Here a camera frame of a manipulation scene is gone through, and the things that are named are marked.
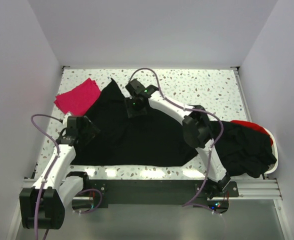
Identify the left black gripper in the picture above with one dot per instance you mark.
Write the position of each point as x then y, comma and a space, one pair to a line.
91, 131

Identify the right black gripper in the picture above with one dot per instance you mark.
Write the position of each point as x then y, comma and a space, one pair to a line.
132, 112

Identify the black t shirt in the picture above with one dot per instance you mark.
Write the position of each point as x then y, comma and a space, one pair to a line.
154, 139

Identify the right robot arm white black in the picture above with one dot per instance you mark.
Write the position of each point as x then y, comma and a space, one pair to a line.
196, 128

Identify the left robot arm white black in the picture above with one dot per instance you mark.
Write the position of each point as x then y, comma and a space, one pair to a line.
43, 205

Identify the folded pink red t shirt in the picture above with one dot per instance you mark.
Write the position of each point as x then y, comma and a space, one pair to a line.
78, 100

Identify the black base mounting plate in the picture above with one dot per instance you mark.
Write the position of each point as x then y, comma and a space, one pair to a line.
137, 192

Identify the red garment in basket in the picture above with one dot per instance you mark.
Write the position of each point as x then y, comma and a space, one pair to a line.
254, 127

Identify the black clothes in basket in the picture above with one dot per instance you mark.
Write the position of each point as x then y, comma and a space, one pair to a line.
242, 150

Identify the white laundry basket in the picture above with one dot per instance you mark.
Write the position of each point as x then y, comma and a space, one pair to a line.
274, 155

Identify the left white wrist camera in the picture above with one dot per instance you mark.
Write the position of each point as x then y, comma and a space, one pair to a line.
65, 118

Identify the aluminium frame rail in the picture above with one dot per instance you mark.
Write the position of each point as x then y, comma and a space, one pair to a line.
259, 189

